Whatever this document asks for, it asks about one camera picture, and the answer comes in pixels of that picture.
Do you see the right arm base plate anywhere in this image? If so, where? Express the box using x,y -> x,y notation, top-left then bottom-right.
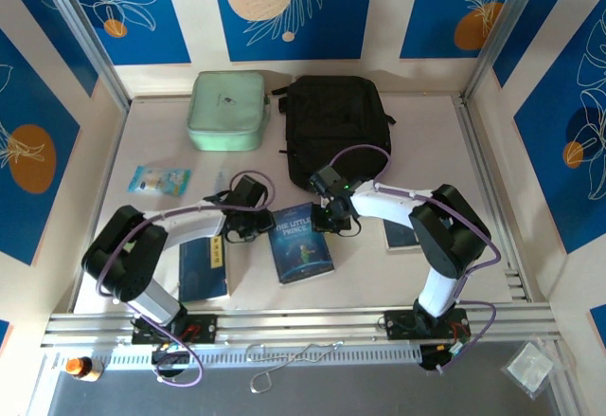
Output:
383,309 -> 472,342

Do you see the blue poster beige circle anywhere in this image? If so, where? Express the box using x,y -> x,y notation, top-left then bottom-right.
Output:
209,0 -> 377,63

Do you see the aluminium frame rail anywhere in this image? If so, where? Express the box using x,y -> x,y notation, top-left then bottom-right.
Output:
41,302 -> 564,349

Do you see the clear plastic bag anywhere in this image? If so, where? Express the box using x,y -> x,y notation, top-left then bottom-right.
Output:
504,339 -> 556,396

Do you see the orange cap bottle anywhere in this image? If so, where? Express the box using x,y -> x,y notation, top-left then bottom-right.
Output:
64,356 -> 105,384

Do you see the slotted cable duct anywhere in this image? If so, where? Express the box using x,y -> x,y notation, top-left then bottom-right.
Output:
45,343 -> 423,367

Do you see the blue poster white flower outline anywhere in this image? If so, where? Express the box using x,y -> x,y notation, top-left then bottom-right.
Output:
60,0 -> 193,67

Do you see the mint green zip case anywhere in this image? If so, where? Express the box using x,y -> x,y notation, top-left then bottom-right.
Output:
186,70 -> 274,153

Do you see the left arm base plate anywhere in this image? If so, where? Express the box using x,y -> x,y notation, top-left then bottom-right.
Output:
131,314 -> 220,346

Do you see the blue poster orange circle leaf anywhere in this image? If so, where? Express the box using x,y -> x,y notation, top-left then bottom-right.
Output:
0,29 -> 82,266

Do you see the bent metal wire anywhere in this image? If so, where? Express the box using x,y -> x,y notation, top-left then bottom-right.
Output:
245,340 -> 346,395

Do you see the Little Prince book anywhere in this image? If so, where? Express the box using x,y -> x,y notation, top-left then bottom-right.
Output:
267,201 -> 335,287

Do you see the blue poster orange circle feather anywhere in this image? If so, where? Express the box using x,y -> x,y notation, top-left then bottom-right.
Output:
400,0 -> 527,61

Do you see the aluminium corner post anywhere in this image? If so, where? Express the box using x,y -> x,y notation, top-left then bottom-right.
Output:
35,0 -> 132,112
461,0 -> 542,102

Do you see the black backpack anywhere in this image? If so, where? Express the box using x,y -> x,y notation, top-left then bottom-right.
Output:
272,74 -> 397,195

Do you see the blue snack packet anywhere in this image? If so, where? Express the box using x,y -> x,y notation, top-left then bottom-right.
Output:
127,164 -> 193,197

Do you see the dark blue book yellow label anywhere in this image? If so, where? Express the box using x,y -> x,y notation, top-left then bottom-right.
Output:
382,216 -> 420,253

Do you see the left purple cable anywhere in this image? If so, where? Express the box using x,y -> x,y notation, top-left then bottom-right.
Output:
94,171 -> 277,388

